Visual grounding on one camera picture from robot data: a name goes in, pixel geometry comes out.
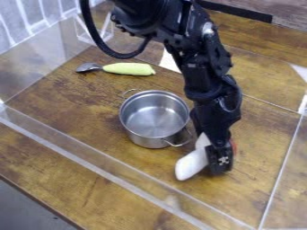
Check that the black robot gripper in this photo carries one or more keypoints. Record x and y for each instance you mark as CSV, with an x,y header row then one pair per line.
x,y
213,116

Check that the silver metal pot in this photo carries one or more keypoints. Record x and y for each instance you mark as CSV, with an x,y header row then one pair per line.
x,y
154,116

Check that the white and red plush mushroom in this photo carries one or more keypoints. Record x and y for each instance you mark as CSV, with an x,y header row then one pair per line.
x,y
194,162

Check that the yellow handled metal spoon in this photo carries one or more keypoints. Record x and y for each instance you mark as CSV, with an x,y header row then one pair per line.
x,y
119,68

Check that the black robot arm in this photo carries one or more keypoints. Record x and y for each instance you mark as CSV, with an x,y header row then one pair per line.
x,y
179,24

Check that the black bar in background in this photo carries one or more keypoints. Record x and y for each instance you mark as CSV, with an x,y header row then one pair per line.
x,y
234,10

